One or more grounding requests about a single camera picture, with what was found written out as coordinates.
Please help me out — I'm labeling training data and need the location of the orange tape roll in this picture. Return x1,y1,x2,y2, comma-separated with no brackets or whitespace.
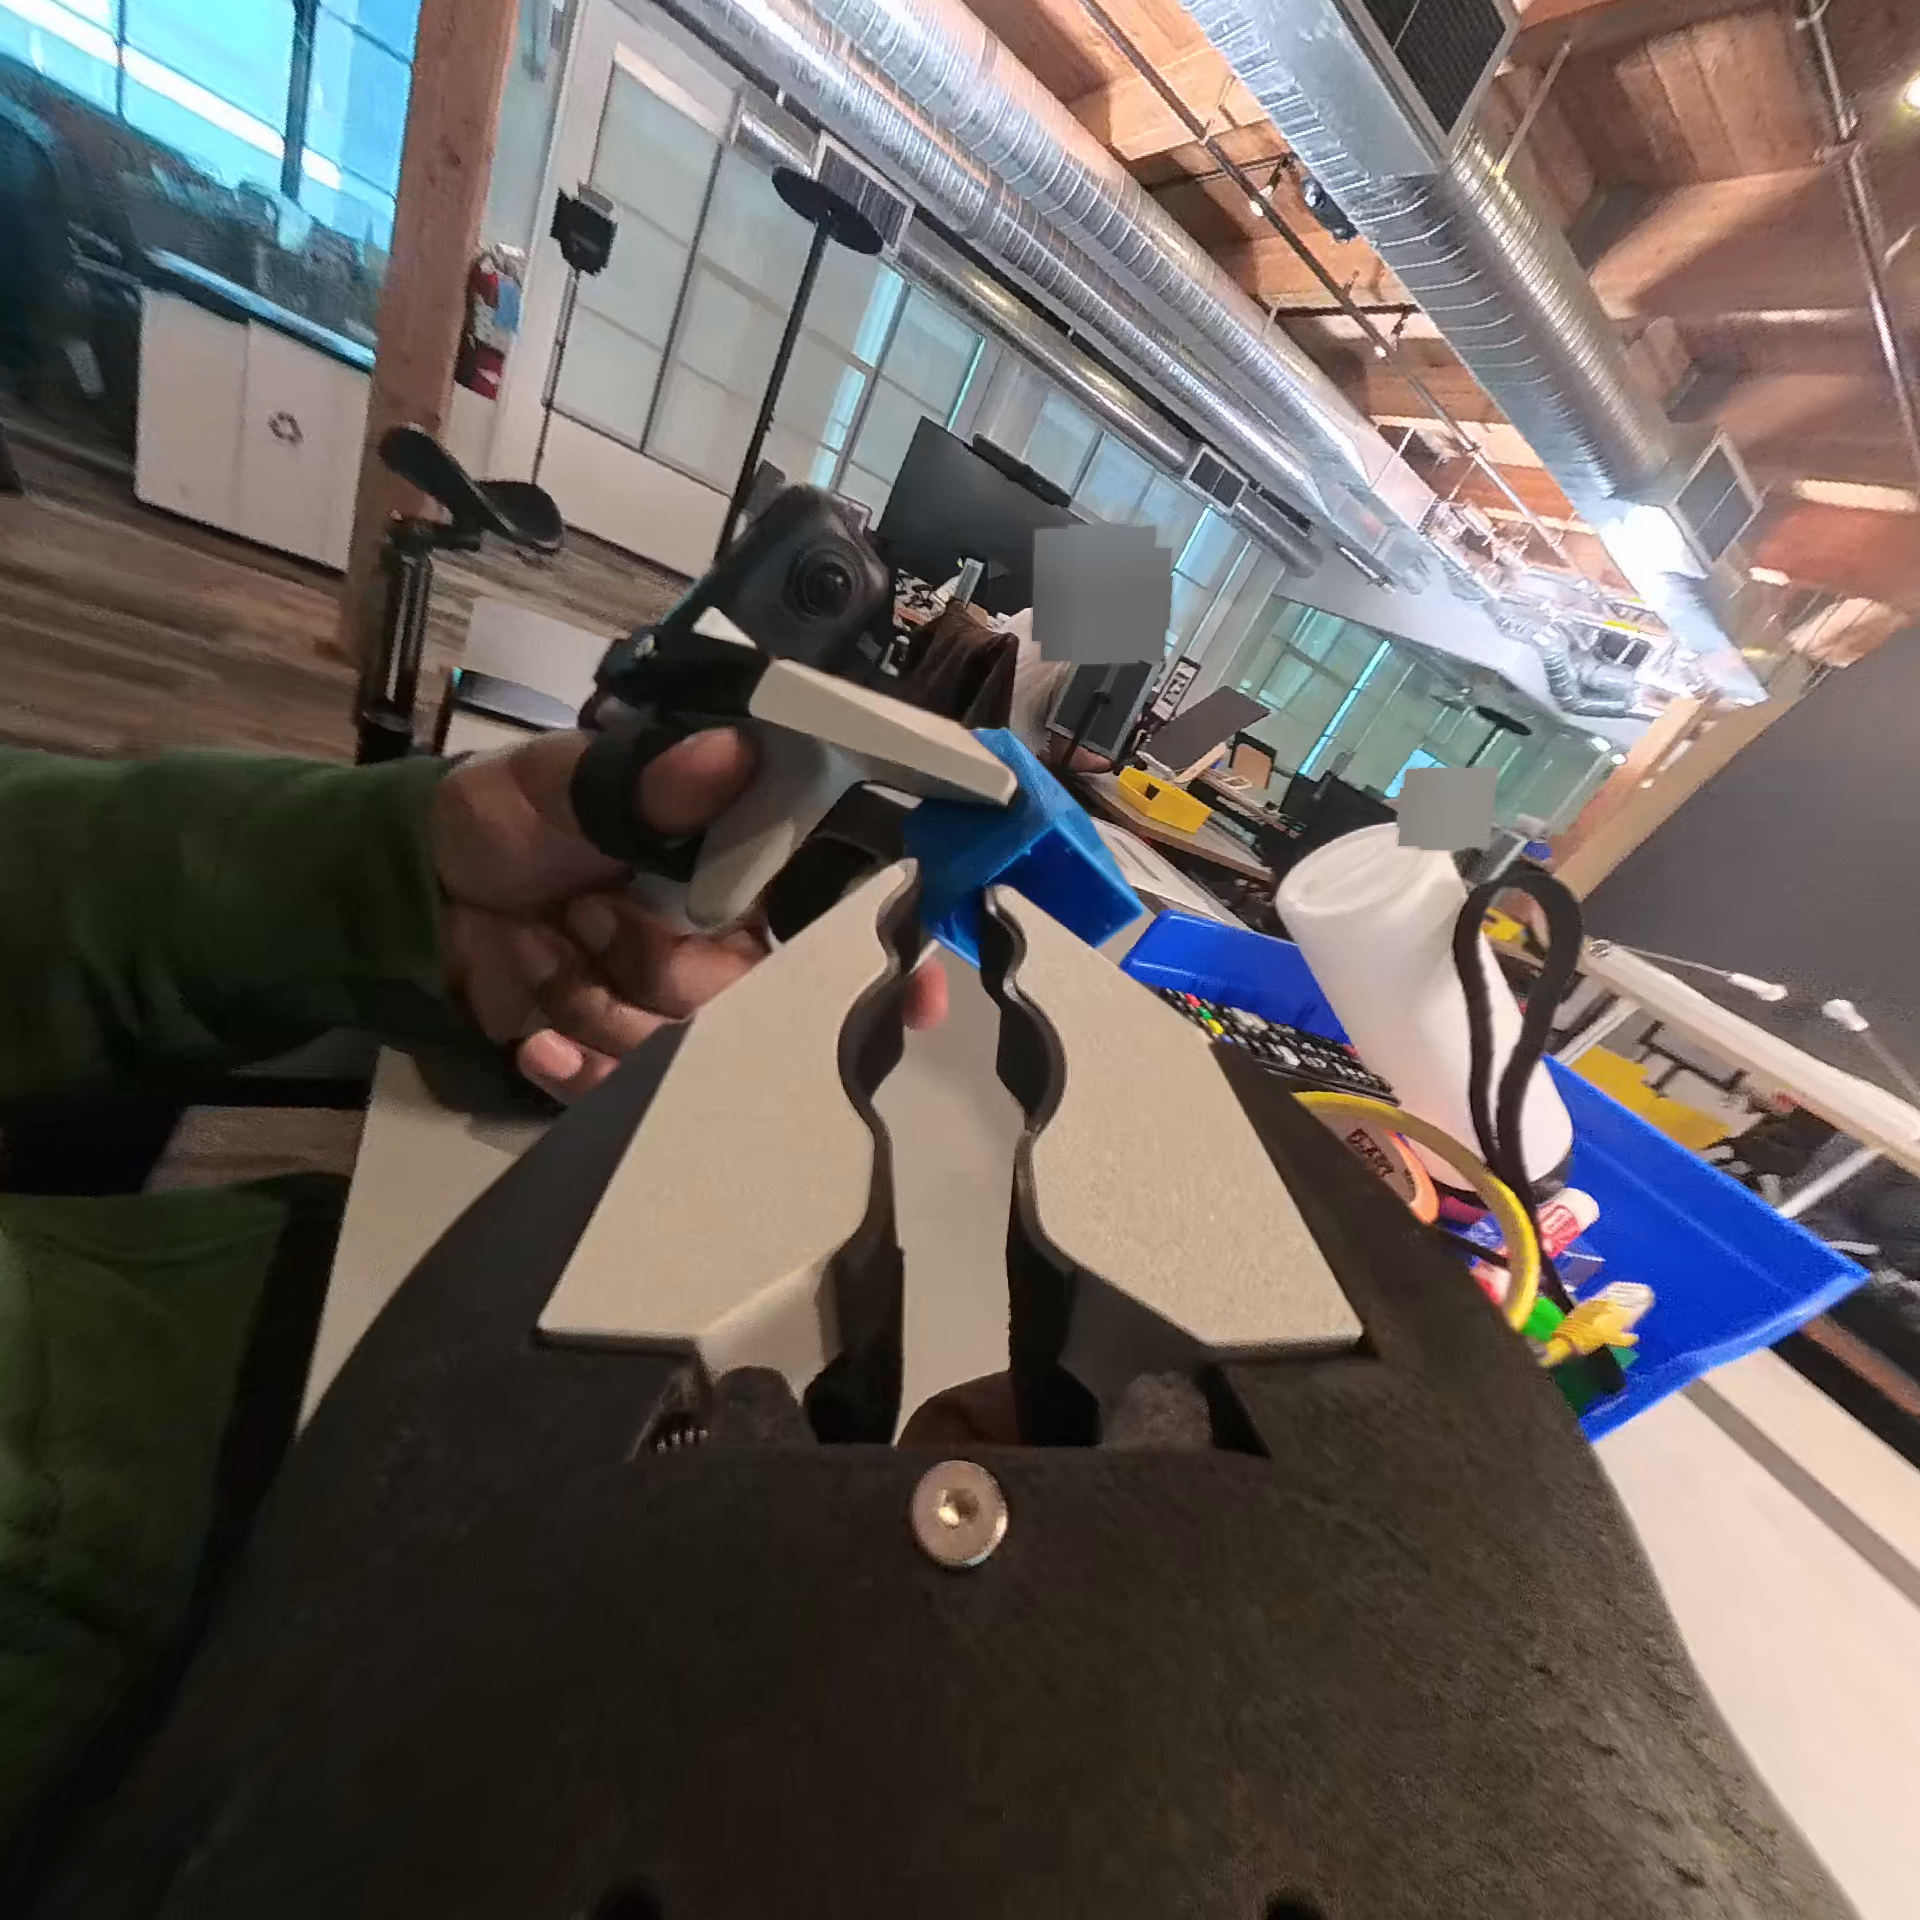
1327,1115,1442,1224

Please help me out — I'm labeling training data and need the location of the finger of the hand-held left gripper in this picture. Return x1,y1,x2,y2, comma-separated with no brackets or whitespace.
682,657,1025,932

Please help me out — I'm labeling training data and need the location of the person's green jacket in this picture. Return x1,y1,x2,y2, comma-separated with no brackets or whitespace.
0,1175,356,1846

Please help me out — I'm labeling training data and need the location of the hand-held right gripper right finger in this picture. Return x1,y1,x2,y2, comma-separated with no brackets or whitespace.
979,884,1365,1445

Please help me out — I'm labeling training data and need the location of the dark panel with wooden edge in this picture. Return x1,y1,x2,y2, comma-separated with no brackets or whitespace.
1553,623,1920,1083

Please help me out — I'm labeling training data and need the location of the metal air duct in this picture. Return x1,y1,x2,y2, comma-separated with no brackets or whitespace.
1183,0,1772,693
659,0,1424,589

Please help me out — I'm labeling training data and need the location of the blue plastic block with knob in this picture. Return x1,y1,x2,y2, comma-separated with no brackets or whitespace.
902,728,1149,968

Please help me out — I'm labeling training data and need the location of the person's left hand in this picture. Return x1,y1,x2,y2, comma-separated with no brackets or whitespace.
435,728,950,1105

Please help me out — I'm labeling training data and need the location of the white recycling cabinet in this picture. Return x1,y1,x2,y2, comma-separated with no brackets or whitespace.
136,285,378,571

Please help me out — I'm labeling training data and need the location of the long wooden table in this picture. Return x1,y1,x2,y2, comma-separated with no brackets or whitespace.
1079,774,1276,886

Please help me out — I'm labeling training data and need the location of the black remote control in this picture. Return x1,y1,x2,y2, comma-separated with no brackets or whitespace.
1153,980,1397,1105

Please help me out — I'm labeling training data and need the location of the black computer monitor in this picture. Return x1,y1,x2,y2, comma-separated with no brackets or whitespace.
876,419,1073,581

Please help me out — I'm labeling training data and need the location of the white plastic bottle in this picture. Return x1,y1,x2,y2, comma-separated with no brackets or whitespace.
1274,821,1576,1189

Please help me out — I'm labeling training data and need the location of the wooden support post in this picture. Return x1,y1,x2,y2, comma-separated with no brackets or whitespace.
337,0,519,662

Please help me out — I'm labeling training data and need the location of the red fire extinguisher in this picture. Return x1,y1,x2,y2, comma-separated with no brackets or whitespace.
453,246,514,397

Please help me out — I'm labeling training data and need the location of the white metal stand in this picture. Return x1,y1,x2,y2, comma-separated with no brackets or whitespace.
1572,937,1920,1171

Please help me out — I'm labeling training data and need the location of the open laptop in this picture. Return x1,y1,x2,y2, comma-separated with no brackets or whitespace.
1153,687,1267,766

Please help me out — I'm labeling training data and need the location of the black stand with paddle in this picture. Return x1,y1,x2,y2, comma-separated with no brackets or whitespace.
353,422,572,766

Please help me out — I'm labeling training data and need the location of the large blue plastic bin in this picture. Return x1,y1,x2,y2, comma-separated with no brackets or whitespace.
1117,904,1874,1443

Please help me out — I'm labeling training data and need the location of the yellow network cable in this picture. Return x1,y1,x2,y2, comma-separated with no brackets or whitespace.
1300,1086,1659,1366

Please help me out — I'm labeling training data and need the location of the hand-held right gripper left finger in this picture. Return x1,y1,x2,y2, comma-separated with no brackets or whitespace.
536,860,923,1443

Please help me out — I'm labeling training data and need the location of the person's left forearm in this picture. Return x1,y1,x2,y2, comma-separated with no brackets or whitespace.
0,749,463,1105

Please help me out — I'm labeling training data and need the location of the black pole with ribbed disc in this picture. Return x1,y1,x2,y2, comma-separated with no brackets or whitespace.
721,163,887,560

